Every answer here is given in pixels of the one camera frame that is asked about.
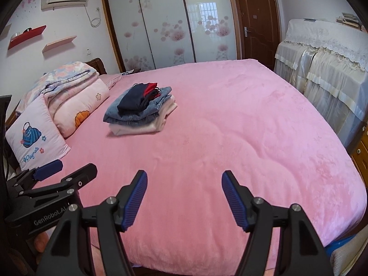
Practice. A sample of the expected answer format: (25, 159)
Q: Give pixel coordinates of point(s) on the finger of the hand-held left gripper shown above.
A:
(49, 168)
(80, 175)

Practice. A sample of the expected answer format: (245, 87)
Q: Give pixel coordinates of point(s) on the beige fuzzy cloth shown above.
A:
(348, 260)

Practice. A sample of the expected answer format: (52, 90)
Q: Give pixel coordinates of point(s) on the brown wooden door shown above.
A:
(258, 11)

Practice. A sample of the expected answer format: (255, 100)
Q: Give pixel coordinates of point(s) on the red and navy jacket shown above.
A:
(132, 97)

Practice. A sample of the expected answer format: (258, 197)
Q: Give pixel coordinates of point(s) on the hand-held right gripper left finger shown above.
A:
(133, 201)

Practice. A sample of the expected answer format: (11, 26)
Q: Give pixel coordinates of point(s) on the wooden cabinet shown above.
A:
(360, 158)

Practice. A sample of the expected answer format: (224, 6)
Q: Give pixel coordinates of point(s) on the red wall shelf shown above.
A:
(26, 38)

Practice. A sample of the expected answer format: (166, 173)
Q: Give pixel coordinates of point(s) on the folded pale pink garment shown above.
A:
(143, 128)

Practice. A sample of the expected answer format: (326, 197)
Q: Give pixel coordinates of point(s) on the pink bed blanket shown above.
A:
(230, 120)

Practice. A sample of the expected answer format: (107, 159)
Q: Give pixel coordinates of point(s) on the folded floral quilt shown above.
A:
(63, 74)

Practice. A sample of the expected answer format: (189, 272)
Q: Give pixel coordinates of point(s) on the blue plastic item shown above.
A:
(342, 240)

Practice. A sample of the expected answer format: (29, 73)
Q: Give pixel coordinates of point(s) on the pink wall shelf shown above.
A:
(59, 44)

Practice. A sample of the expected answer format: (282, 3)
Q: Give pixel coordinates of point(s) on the pink pillow with handbag print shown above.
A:
(34, 138)

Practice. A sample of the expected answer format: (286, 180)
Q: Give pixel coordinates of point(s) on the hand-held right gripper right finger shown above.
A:
(234, 201)

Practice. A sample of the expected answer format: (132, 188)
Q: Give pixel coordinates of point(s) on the pink quilt with orange flower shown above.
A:
(77, 103)

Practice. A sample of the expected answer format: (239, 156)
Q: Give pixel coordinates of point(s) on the wooden headboard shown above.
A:
(96, 64)

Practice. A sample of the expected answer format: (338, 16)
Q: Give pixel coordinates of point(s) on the floral sliding-door wardrobe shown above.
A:
(166, 20)

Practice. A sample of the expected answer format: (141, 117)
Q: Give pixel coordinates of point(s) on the folded blue jeans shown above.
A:
(129, 118)

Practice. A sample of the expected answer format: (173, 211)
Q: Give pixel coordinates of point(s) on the lace-covered furniture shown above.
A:
(325, 63)

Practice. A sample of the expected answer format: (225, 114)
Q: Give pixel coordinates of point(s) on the stack of books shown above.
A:
(349, 20)

